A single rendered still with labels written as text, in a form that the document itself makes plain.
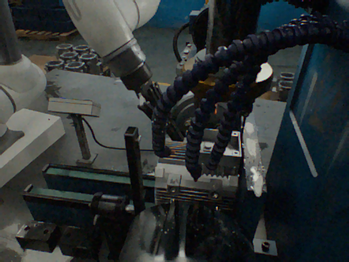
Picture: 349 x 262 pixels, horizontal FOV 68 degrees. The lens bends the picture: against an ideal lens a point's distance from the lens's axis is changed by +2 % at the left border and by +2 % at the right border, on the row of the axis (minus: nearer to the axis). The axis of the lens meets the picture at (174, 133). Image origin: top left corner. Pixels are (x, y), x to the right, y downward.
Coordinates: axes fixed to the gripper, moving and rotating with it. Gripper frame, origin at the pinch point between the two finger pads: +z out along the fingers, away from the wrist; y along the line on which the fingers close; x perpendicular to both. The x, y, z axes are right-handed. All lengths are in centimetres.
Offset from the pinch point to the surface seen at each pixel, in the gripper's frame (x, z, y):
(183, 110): 0.2, 1.5, 14.9
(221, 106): -11.7, 5.4, 15.1
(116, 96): 58, 3, 76
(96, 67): 140, -4, 203
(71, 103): 36.7, -16.8, 17.2
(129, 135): -2.8, -13.8, -20.9
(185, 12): 100, 27, 568
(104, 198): 15.2, -0.3, -19.4
